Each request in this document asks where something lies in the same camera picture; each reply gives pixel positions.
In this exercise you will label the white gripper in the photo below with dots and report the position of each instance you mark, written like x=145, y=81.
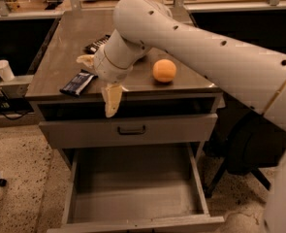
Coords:
x=106, y=69

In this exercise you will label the blue rxbar blueberry bar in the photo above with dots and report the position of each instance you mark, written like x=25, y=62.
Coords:
x=78, y=83

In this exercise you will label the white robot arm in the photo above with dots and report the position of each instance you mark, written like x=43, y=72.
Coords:
x=253, y=75

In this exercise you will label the grey top drawer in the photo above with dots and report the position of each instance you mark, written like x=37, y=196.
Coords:
x=77, y=134

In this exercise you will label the grey drawer cabinet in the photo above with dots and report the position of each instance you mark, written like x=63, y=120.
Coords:
x=189, y=93

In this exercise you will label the open middle drawer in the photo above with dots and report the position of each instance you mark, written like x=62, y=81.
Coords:
x=138, y=189

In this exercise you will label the black snack bar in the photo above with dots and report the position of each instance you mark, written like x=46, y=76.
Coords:
x=94, y=46

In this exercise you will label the orange ball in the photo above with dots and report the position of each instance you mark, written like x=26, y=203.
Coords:
x=164, y=71

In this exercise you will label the white paper cup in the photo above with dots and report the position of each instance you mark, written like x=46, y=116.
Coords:
x=6, y=73

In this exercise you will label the black office chair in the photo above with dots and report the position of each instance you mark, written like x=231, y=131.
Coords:
x=246, y=141

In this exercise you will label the black drawer handle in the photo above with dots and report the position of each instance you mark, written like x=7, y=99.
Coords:
x=131, y=131

